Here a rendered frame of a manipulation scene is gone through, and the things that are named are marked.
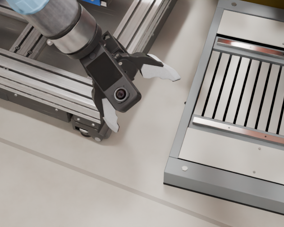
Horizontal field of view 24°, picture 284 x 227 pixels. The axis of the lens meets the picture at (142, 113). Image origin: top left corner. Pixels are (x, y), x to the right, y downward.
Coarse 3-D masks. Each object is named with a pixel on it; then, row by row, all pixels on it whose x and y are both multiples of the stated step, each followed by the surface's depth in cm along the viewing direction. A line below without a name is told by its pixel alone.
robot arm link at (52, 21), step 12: (12, 0) 95; (24, 0) 94; (36, 0) 95; (48, 0) 95; (60, 0) 97; (72, 0) 100; (24, 12) 96; (36, 12) 96; (48, 12) 97; (60, 12) 98; (72, 12) 99; (36, 24) 98; (48, 24) 98; (60, 24) 99; (72, 24) 99; (48, 36) 101; (60, 36) 100
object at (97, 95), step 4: (92, 84) 110; (96, 88) 110; (92, 92) 111; (96, 92) 110; (100, 92) 110; (92, 96) 111; (96, 96) 111; (100, 96) 111; (104, 96) 111; (96, 100) 111; (100, 100) 111; (96, 104) 112; (100, 104) 112; (100, 108) 112; (100, 112) 113
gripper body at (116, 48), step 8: (96, 24) 105; (96, 32) 103; (96, 40) 103; (104, 40) 112; (112, 40) 111; (88, 48) 103; (112, 48) 109; (120, 48) 109; (72, 56) 104; (80, 56) 104; (120, 56) 107; (128, 56) 108; (120, 64) 108; (128, 64) 109; (128, 72) 110; (136, 72) 110
